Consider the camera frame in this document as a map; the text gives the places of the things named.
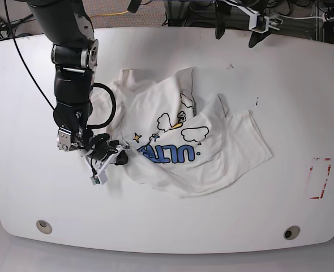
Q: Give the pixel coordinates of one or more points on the white printed T-shirt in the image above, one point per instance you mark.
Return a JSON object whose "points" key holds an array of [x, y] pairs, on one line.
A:
{"points": [[175, 148]]}

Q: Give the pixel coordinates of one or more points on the left table cable grommet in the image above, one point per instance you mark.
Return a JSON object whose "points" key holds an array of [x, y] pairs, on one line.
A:
{"points": [[44, 227]]}

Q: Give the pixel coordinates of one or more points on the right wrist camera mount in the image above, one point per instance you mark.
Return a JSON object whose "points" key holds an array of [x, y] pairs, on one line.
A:
{"points": [[98, 167]]}

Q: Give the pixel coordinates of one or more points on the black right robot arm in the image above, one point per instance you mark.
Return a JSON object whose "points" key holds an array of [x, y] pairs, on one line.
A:
{"points": [[74, 54]]}

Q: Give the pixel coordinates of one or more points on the right table cable grommet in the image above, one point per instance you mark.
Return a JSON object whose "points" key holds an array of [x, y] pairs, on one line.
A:
{"points": [[291, 232]]}

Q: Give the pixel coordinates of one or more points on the table cable grommet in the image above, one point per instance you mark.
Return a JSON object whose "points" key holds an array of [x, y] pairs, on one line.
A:
{"points": [[44, 227], [291, 232]]}

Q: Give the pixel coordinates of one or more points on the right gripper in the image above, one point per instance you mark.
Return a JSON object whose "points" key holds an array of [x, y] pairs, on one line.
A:
{"points": [[89, 144]]}

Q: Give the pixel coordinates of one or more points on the red tape rectangle marker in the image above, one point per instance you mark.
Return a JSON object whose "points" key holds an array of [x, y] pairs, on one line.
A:
{"points": [[318, 177]]}

